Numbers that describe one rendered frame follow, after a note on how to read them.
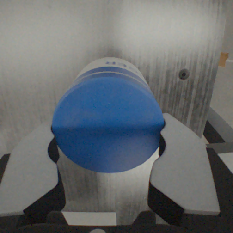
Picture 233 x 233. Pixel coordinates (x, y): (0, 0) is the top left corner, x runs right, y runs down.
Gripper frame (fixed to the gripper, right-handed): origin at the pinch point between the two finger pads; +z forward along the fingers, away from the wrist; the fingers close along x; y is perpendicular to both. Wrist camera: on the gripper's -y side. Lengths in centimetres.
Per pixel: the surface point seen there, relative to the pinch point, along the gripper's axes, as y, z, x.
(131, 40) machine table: -3.9, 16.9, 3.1
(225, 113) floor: 52, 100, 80
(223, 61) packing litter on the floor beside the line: 15, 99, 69
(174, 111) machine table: 8.2, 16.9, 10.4
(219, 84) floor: 31, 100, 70
